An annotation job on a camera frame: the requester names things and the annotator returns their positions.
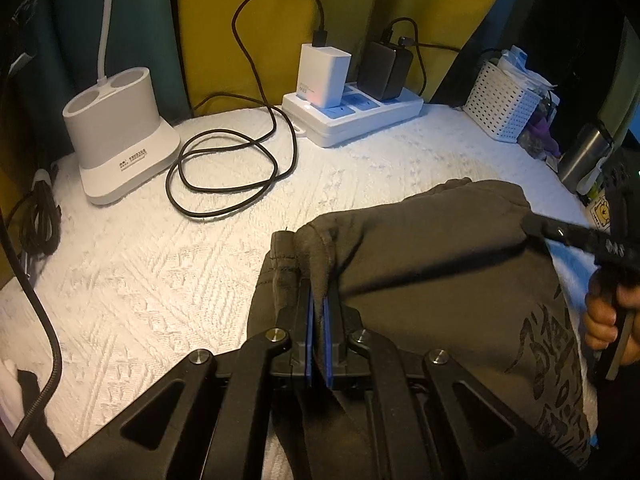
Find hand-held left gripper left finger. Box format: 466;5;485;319
52;280;315;480

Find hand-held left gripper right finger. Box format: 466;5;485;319
322;282;583;480

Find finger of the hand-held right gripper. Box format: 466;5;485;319
520;214;629;266

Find dark grey printed shirt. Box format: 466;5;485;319
247;178;594;480

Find person's right hand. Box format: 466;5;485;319
584;275;620;352

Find yellow white carton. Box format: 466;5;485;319
585;192;615;234

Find steel bottle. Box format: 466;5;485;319
556;122;615;195

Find purple packet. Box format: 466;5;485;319
517;102;564;159

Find white perforated basket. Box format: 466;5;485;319
462;58;544;142

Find papers in basket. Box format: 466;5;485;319
492;46;559;94

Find white power strip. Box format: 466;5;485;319
282;82;425;149

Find black charger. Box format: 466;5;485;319
357;41;414;103

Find white charger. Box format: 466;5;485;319
296;43;352;110

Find white desk lamp base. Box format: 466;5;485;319
62;0;182;206

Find white cloth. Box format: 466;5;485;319
0;357;56;480

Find yellow curtain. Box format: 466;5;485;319
170;0;516;117

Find teal curtain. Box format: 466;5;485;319
40;0;192;161

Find black charging cable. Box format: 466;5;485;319
165;0;331;221

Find thin black cable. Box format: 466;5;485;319
382;17;464;96

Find black braided cable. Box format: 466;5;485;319
0;210;64;449

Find black strap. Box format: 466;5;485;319
17;369;69;462

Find black cable bundle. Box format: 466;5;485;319
10;167;64;281

